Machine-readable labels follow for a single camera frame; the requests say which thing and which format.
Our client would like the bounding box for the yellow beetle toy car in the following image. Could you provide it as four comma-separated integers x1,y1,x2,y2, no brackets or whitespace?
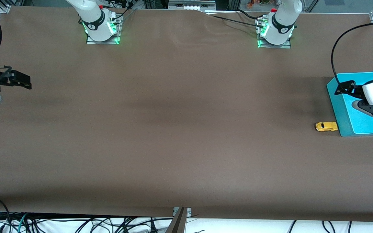
315,122,338,132

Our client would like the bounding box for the teal plastic bin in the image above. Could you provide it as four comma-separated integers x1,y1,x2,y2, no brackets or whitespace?
327,72,373,137

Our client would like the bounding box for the orange background clutter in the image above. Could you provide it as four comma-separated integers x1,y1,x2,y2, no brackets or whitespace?
246,0,271,8

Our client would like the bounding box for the brown table mat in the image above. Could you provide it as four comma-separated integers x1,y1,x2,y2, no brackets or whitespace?
0,6,373,222

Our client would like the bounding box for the white power strip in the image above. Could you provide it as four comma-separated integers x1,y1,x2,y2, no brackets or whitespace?
169,0,216,10

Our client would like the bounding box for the metal table support beam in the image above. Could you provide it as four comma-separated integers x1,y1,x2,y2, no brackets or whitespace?
164,208,187,233

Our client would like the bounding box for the teal cable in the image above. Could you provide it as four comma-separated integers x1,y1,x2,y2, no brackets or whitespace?
17,213,29,233

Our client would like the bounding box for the black cable across mat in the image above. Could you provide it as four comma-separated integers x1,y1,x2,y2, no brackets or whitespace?
203,10,265,27

